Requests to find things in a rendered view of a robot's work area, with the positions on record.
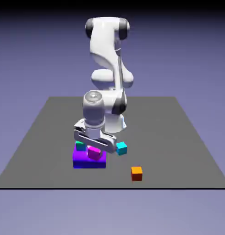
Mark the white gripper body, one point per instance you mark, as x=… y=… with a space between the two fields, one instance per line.
x=97 y=142

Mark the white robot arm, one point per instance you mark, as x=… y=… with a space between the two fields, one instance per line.
x=105 y=55

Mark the small magenta cube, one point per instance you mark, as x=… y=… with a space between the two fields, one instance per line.
x=94 y=153

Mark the small green cube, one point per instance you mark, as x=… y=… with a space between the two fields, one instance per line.
x=80 y=146

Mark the small cyan cube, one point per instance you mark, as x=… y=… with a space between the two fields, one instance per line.
x=121 y=148

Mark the small orange cube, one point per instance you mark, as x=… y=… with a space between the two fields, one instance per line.
x=136 y=173

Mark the large purple box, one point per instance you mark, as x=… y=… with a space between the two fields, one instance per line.
x=81 y=157

